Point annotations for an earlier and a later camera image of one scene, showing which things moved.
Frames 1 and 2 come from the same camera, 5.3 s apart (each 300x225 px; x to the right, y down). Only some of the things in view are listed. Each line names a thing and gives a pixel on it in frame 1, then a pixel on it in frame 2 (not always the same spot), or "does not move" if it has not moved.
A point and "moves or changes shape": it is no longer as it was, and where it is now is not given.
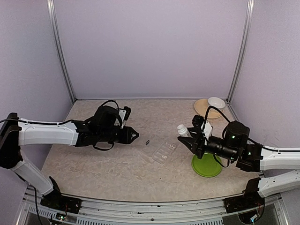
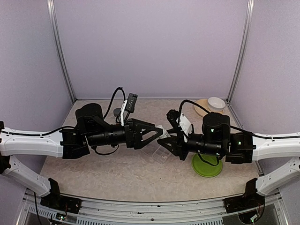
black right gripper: (197, 147) -> (178, 148)
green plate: (208, 166) does not move
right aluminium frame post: (243, 50) does not move
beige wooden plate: (201, 106) does not move
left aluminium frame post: (55, 33) does not move
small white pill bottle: (183, 131) moves or changes shape
